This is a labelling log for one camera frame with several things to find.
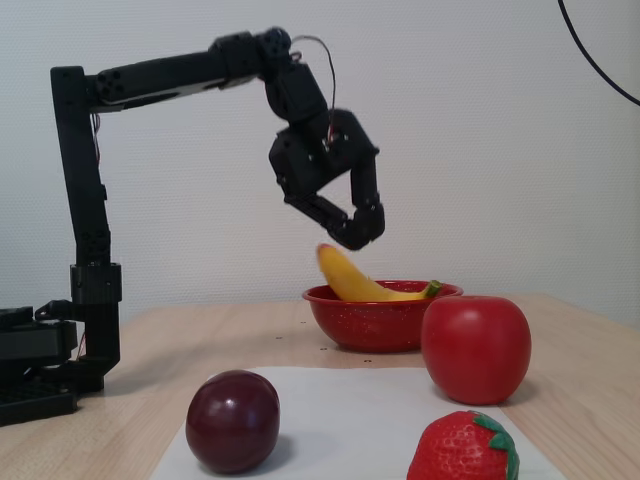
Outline red speckled bowl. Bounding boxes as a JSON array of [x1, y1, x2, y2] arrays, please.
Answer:
[[302, 279, 465, 354]]

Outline purple plastic plum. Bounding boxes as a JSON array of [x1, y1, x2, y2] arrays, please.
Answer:
[[185, 369, 282, 475]]

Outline yellow plastic banana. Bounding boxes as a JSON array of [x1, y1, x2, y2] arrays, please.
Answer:
[[316, 243, 444, 303]]

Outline thick black hanging cable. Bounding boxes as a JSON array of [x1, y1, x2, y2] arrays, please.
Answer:
[[557, 0, 640, 108]]

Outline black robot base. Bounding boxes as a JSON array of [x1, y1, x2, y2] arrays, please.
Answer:
[[0, 298, 122, 428]]

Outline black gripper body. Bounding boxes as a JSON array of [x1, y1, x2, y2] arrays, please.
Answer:
[[268, 107, 380, 200]]

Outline red plastic apple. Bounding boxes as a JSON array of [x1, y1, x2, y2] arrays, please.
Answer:
[[420, 295, 533, 406]]

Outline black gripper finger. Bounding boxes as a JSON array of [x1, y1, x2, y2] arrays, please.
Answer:
[[344, 151, 387, 252], [284, 191, 352, 242]]

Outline red plastic strawberry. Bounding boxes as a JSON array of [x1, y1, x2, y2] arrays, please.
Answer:
[[406, 409, 522, 480]]

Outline white paper sheet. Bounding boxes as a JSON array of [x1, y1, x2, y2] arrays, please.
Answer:
[[148, 366, 569, 480]]

